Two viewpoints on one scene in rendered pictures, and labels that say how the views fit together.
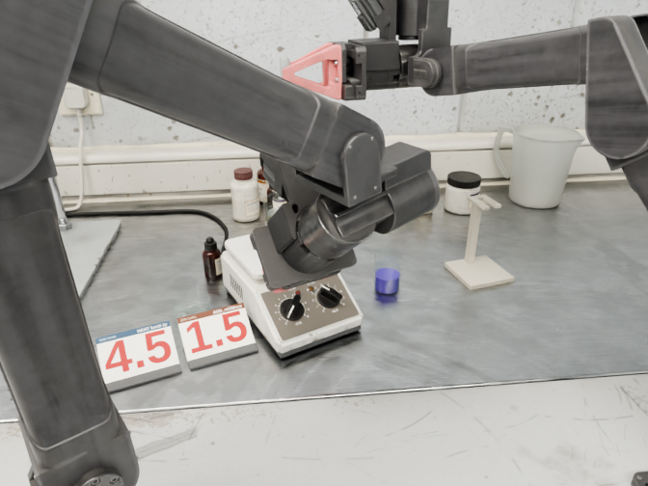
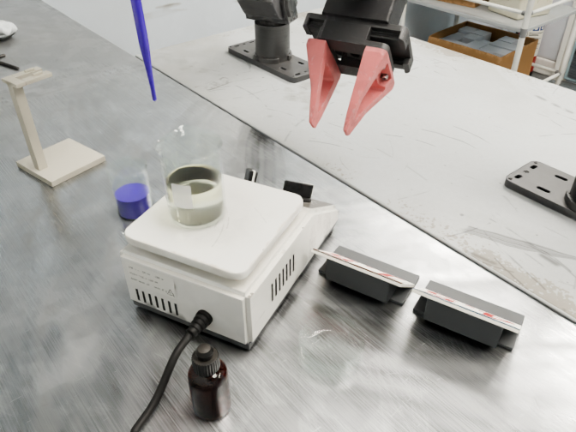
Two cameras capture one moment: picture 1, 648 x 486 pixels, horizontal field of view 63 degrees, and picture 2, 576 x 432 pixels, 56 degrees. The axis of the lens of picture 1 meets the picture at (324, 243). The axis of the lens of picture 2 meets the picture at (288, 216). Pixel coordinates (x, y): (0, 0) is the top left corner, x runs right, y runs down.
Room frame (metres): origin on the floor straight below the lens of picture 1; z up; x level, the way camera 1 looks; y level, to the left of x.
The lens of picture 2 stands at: (0.85, 0.43, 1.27)
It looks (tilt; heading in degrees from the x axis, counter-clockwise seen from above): 37 degrees down; 236
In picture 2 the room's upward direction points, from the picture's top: straight up
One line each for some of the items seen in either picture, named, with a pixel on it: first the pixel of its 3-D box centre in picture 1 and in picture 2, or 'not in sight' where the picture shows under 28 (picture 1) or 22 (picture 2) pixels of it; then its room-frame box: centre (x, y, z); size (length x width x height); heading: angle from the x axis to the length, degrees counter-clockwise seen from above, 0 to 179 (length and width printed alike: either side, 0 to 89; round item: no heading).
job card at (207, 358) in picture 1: (217, 335); (366, 264); (0.57, 0.14, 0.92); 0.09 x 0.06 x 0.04; 114
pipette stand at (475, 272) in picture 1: (483, 238); (49, 119); (0.75, -0.25, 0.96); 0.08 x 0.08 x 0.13; 18
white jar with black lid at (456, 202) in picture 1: (462, 192); not in sight; (1.02, -0.29, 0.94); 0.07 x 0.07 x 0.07
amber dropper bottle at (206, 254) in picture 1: (211, 256); (207, 377); (0.76, 0.18, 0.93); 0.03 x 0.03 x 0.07
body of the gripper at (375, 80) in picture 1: (367, 68); not in sight; (0.75, -0.06, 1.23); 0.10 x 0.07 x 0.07; 14
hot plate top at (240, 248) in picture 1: (276, 249); (217, 217); (0.69, 0.07, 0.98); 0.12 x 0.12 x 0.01; 30
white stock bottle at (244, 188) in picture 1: (245, 194); not in sight; (0.98, 0.16, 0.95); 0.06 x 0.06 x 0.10
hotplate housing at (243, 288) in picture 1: (284, 283); (235, 239); (0.66, 0.06, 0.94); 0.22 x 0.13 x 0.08; 30
